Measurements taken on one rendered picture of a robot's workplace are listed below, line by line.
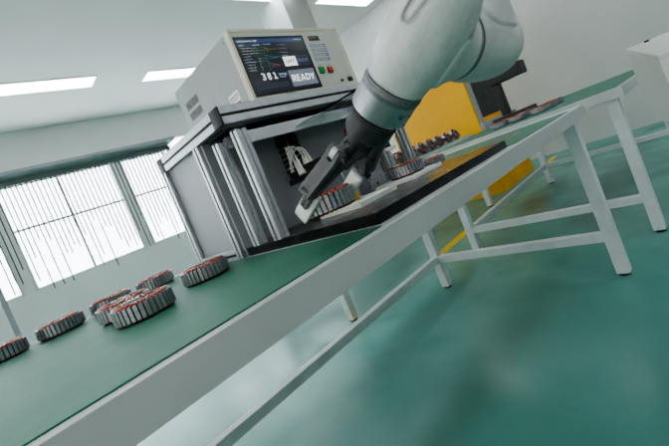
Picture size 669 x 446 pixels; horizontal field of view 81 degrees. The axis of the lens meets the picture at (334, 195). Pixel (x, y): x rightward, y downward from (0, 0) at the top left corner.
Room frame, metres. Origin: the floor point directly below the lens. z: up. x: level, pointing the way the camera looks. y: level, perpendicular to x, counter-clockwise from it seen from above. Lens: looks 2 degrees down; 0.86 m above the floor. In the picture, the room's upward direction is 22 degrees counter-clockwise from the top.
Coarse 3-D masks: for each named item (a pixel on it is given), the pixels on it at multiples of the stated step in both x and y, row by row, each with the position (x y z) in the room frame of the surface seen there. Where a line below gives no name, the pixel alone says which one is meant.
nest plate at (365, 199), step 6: (390, 186) 0.99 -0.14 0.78; (396, 186) 1.00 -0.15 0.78; (372, 192) 1.03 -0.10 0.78; (378, 192) 0.96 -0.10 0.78; (384, 192) 0.96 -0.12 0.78; (366, 198) 0.93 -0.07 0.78; (372, 198) 0.93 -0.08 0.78; (354, 204) 0.91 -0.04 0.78; (360, 204) 0.89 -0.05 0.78; (366, 204) 0.91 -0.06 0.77; (336, 210) 0.95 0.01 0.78; (342, 210) 0.94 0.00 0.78; (348, 210) 0.92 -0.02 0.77; (324, 216) 0.99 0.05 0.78; (330, 216) 0.98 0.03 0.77
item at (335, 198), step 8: (344, 184) 0.70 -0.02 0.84; (328, 192) 0.68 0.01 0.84; (336, 192) 0.67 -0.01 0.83; (344, 192) 0.68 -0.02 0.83; (352, 192) 0.70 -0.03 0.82; (320, 200) 0.67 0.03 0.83; (328, 200) 0.67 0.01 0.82; (336, 200) 0.67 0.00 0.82; (344, 200) 0.68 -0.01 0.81; (352, 200) 0.70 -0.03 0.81; (320, 208) 0.67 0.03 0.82; (328, 208) 0.68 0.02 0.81; (336, 208) 0.68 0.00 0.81; (312, 216) 0.68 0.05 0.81; (320, 216) 0.68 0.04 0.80
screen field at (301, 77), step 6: (288, 72) 1.14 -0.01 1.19; (294, 72) 1.15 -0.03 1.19; (300, 72) 1.17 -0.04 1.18; (306, 72) 1.19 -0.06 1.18; (312, 72) 1.20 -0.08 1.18; (294, 78) 1.15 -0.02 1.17; (300, 78) 1.16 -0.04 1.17; (306, 78) 1.18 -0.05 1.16; (312, 78) 1.20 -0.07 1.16; (294, 84) 1.14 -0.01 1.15; (300, 84) 1.16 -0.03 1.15; (306, 84) 1.17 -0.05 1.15
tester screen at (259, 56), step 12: (240, 48) 1.05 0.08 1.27; (252, 48) 1.08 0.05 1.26; (264, 48) 1.10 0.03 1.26; (276, 48) 1.13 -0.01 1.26; (288, 48) 1.16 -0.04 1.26; (300, 48) 1.20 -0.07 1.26; (252, 60) 1.07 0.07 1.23; (264, 60) 1.09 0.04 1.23; (276, 60) 1.12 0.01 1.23; (252, 72) 1.06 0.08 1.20; (264, 72) 1.08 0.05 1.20; (312, 84) 1.19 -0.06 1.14
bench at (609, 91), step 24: (576, 96) 2.55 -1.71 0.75; (600, 96) 1.89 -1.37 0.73; (528, 120) 2.14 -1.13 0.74; (624, 120) 1.88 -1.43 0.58; (456, 144) 2.64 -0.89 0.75; (624, 144) 1.90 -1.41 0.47; (648, 192) 1.89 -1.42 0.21; (528, 216) 2.33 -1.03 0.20; (552, 216) 2.22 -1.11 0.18; (648, 216) 1.91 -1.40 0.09
